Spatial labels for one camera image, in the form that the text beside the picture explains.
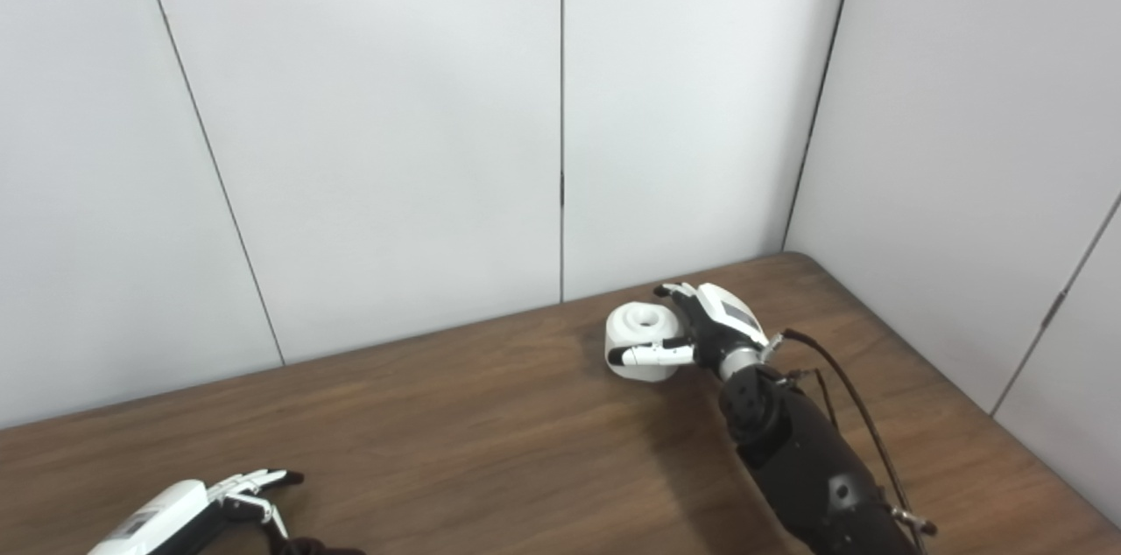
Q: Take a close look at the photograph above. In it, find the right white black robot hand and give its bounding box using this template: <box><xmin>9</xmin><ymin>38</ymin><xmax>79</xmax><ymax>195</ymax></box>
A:
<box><xmin>608</xmin><ymin>282</ymin><xmax>770</xmax><ymax>372</ymax></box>

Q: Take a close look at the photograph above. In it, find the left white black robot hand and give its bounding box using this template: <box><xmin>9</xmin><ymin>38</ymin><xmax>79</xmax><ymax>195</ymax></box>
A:
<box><xmin>88</xmin><ymin>469</ymin><xmax>305</xmax><ymax>555</ymax></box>

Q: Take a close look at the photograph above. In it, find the round white plastic piece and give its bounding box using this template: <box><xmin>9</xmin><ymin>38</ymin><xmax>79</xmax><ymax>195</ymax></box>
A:
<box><xmin>605</xmin><ymin>302</ymin><xmax>688</xmax><ymax>383</ymax></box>

